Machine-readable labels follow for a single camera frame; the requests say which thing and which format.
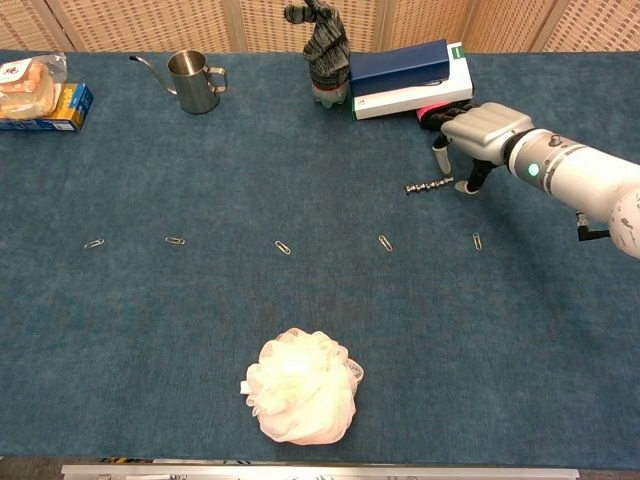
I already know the dark blue box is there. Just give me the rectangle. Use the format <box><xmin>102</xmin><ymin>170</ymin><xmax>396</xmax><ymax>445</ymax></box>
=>
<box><xmin>348</xmin><ymin>39</ymin><xmax>454</xmax><ymax>99</ymax></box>

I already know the blue and yellow box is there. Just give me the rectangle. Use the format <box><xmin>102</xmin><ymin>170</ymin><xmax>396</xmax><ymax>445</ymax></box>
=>
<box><xmin>0</xmin><ymin>82</ymin><xmax>95</xmax><ymax>133</ymax></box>

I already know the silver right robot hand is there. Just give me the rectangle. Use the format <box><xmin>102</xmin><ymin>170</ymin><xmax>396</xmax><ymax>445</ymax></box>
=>
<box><xmin>424</xmin><ymin>101</ymin><xmax>534</xmax><ymax>195</ymax></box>

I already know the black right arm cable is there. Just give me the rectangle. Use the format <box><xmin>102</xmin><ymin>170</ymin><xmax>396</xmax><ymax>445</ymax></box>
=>
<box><xmin>574</xmin><ymin>212</ymin><xmax>614</xmax><ymax>242</ymax></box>

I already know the aluminium profile rail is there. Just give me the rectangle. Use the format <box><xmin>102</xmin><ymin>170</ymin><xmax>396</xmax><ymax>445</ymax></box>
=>
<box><xmin>60</xmin><ymin>463</ymin><xmax>581</xmax><ymax>480</ymax></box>

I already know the pink and black strap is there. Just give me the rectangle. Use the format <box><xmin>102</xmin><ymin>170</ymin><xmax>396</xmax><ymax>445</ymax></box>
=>
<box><xmin>415</xmin><ymin>101</ymin><xmax>474</xmax><ymax>133</ymax></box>

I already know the white box with green label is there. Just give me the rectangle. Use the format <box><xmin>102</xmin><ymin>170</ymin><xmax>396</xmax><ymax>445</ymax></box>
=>
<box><xmin>351</xmin><ymin>42</ymin><xmax>475</xmax><ymax>122</ymax></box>

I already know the silver magnetic bead stick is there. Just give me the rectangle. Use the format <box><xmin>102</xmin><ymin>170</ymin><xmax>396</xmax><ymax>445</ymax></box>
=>
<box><xmin>404</xmin><ymin>174</ymin><xmax>455</xmax><ymax>196</ymax></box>

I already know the blue felt table cloth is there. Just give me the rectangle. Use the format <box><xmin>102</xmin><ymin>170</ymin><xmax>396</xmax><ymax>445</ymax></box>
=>
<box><xmin>0</xmin><ymin>49</ymin><xmax>640</xmax><ymax>464</ymax></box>

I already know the clear plastic bottle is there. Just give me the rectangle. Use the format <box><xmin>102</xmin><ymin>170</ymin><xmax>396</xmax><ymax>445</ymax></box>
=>
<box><xmin>311</xmin><ymin>79</ymin><xmax>350</xmax><ymax>109</ymax></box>

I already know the grey striped knit sock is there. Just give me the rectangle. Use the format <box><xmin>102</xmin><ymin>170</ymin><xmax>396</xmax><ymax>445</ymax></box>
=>
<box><xmin>283</xmin><ymin>0</ymin><xmax>352</xmax><ymax>94</ymax></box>

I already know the woven folding screen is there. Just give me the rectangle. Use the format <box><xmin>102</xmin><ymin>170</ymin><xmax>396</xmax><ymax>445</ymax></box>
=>
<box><xmin>0</xmin><ymin>0</ymin><xmax>640</xmax><ymax>54</ymax></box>

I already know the white mesh bath loofah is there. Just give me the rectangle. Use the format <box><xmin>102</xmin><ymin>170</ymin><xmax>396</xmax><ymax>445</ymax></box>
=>
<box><xmin>239</xmin><ymin>327</ymin><xmax>365</xmax><ymax>446</ymax></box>

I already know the bagged sliced bread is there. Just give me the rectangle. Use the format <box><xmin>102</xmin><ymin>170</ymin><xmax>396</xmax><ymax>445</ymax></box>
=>
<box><xmin>0</xmin><ymin>51</ymin><xmax>68</xmax><ymax>121</ymax></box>

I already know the steel gooseneck pouring kettle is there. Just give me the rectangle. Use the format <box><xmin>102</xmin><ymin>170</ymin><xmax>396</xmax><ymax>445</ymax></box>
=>
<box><xmin>129</xmin><ymin>50</ymin><xmax>230</xmax><ymax>115</ymax></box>

